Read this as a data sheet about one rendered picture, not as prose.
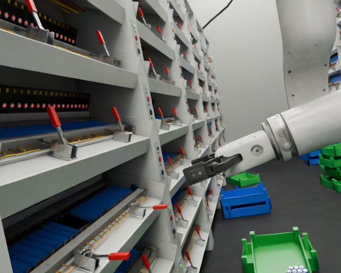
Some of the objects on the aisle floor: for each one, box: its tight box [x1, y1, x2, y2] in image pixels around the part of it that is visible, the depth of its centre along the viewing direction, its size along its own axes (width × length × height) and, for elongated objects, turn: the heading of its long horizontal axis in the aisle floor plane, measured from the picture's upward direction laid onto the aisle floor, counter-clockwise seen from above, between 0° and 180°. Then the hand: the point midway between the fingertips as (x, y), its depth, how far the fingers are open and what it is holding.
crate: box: [250, 227, 312, 273], centre depth 122 cm, size 30×20×8 cm
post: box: [61, 0, 185, 273], centre depth 100 cm, size 20×9×169 cm, turn 153°
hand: (194, 170), depth 60 cm, fingers open, 8 cm apart
